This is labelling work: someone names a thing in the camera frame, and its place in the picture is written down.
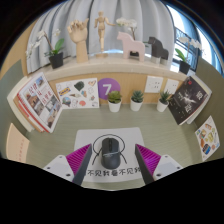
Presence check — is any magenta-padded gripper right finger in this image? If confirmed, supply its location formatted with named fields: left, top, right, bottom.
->
left=134, top=143, right=184, bottom=185

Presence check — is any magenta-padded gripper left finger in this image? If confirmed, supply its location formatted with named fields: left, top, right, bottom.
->
left=43, top=143, right=93, bottom=187

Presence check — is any black computer mouse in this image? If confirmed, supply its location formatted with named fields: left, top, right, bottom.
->
left=100, top=137, right=121, bottom=170

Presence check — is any white printed mouse pad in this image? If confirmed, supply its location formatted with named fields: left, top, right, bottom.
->
left=73, top=126, right=148, bottom=184

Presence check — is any spiky succulent in white pot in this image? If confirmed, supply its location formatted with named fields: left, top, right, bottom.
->
left=156, top=89, right=172, bottom=113

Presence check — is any small succulent in white pot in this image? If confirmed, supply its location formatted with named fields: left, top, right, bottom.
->
left=129, top=89, right=145, bottom=112
left=107, top=90, right=123, bottom=113

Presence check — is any sticker sheet with food pictures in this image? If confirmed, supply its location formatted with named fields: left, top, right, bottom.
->
left=194, top=115, right=221, bottom=163

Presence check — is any beige card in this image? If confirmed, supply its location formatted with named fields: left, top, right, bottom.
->
left=5, top=122, right=31, bottom=164

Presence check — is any white sticker sheet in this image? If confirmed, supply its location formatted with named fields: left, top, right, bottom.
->
left=55, top=77, right=101, bottom=110

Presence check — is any black book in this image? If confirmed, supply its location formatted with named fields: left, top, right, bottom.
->
left=167, top=75, right=210, bottom=126

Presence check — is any round purple number sign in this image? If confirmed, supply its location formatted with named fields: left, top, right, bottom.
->
left=97, top=77, right=122, bottom=101

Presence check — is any white book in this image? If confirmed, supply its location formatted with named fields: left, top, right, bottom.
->
left=6, top=84, right=36, bottom=133

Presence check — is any white orchid in black pot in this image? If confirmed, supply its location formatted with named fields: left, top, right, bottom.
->
left=25, top=28, right=66, bottom=70
left=115, top=17, right=141, bottom=58
left=174, top=35, right=203, bottom=75

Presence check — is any dark grey wooden horse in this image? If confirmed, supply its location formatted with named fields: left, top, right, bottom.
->
left=147, top=36, right=170, bottom=66

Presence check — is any wooden artist mannequin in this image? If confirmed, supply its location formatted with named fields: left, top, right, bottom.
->
left=93, top=10, right=117, bottom=58

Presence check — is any grey curtain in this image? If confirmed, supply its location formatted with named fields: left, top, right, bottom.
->
left=26, top=0, right=176, bottom=74

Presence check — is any white wall socket plate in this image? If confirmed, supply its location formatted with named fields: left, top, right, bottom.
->
left=164, top=78, right=180, bottom=95
left=144, top=75, right=164, bottom=94

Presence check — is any window with dark frame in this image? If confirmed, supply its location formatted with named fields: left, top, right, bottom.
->
left=166, top=4, right=224, bottom=74

